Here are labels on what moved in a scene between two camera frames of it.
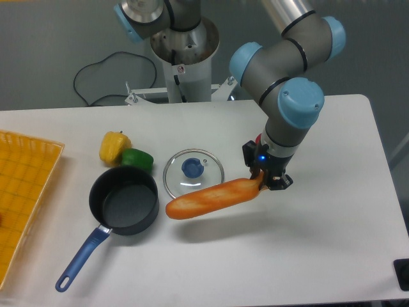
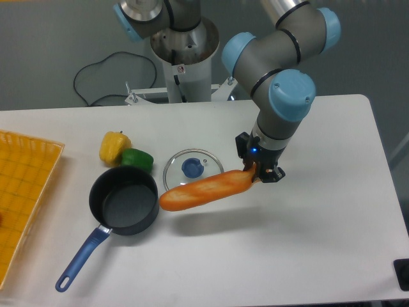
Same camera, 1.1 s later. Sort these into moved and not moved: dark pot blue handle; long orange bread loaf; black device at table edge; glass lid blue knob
Moved: long orange bread loaf
Not moved: glass lid blue knob; dark pot blue handle; black device at table edge
